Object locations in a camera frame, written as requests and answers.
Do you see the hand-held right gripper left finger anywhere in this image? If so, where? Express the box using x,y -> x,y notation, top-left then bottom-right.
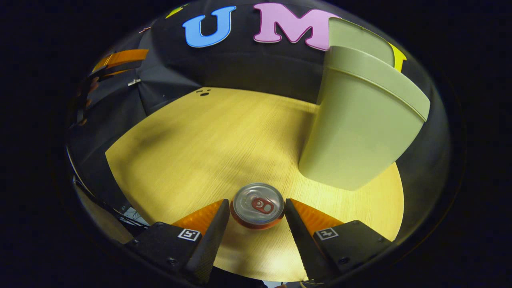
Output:
126,199 -> 231,284

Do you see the black backdrop cloth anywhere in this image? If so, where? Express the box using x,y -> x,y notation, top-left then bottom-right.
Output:
66,0 -> 452,244

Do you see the red pop can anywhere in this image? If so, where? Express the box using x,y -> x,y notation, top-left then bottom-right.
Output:
230,183 -> 286,230

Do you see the light wooden desktop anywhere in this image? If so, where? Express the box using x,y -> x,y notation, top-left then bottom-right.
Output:
105,87 -> 404,282

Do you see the pale green desktop garbage bin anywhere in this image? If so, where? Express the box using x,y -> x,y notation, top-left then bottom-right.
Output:
298,17 -> 431,192

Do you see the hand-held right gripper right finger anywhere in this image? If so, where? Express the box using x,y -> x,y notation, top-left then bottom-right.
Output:
283,198 -> 396,282

